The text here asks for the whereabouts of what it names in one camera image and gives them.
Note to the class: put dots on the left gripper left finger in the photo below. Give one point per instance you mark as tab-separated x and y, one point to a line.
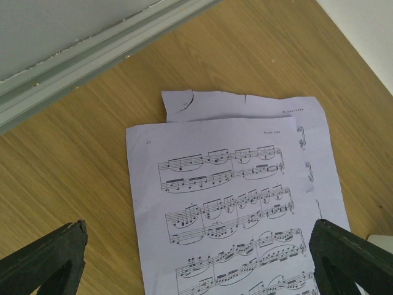
53	264

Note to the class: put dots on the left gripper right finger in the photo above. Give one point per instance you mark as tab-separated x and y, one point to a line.
344	262

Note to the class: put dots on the white metronome body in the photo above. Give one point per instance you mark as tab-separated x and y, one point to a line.
382	241

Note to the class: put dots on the sheet music paper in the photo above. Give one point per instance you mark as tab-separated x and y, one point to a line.
312	129
222	207

